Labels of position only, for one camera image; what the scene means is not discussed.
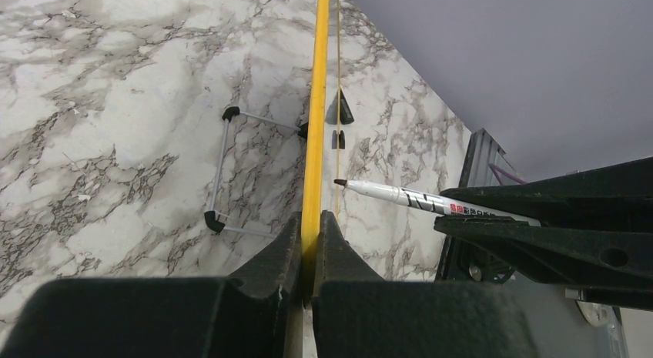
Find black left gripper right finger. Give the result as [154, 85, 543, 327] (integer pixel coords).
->
[312, 211, 538, 357]

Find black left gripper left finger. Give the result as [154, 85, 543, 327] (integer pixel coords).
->
[1, 213, 303, 357]

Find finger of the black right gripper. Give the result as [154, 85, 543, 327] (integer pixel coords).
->
[441, 157, 652, 229]
[434, 216, 652, 311]

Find white brown whiteboard marker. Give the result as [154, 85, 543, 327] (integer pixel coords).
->
[333, 179, 541, 226]

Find yellow framed whiteboard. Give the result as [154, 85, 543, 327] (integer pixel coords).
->
[300, 0, 340, 295]

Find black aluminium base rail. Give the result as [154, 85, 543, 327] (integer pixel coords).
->
[434, 129, 652, 357]

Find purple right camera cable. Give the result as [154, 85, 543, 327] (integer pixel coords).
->
[488, 163, 527, 187]

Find wire whiteboard stand black feet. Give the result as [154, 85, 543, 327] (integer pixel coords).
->
[203, 88, 356, 239]

